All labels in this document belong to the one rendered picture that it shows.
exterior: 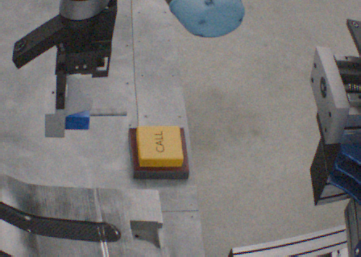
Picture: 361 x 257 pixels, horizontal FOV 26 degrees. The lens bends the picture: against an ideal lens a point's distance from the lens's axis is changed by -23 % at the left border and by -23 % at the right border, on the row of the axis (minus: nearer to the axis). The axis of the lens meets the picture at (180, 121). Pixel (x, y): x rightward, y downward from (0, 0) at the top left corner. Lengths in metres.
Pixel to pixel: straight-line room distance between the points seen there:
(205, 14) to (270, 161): 1.55
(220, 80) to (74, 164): 1.29
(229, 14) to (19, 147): 0.55
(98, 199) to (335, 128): 0.37
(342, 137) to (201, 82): 1.32
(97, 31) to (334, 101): 0.38
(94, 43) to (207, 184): 1.29
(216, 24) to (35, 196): 0.42
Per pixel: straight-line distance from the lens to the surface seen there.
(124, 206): 1.26
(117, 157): 1.43
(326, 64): 1.36
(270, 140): 2.55
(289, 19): 2.94
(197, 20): 0.98
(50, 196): 1.27
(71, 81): 1.21
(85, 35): 1.17
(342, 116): 1.32
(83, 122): 1.29
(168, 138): 1.41
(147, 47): 1.58
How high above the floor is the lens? 1.92
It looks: 49 degrees down
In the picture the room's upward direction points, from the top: 10 degrees clockwise
